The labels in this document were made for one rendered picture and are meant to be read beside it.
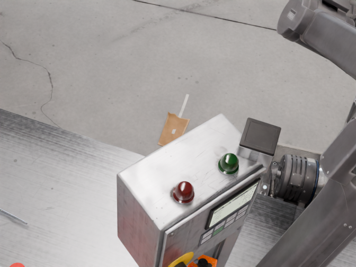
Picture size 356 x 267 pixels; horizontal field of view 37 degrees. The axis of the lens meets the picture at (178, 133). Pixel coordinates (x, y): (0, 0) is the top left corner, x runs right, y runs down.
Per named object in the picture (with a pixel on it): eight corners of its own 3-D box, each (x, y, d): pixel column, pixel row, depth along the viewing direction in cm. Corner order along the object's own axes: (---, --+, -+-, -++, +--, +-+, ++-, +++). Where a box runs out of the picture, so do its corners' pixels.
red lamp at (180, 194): (168, 193, 64) (169, 183, 63) (185, 181, 65) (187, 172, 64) (181, 208, 63) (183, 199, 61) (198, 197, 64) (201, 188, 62)
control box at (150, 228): (115, 236, 81) (114, 172, 65) (203, 180, 88) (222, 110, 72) (154, 290, 77) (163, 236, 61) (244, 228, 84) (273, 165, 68)
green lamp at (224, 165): (213, 165, 67) (215, 154, 65) (229, 154, 68) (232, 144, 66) (226, 179, 66) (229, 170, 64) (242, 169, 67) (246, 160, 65)
